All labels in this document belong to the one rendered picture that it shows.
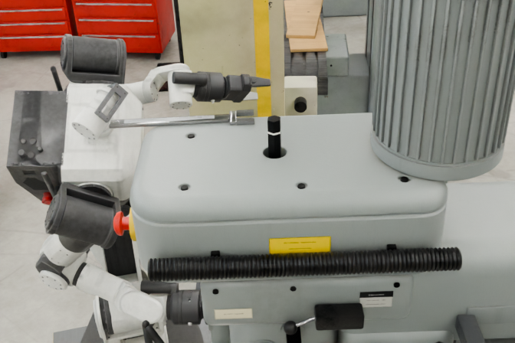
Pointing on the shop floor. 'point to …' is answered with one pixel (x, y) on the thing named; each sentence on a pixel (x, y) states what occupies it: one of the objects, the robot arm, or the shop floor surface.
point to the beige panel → (234, 26)
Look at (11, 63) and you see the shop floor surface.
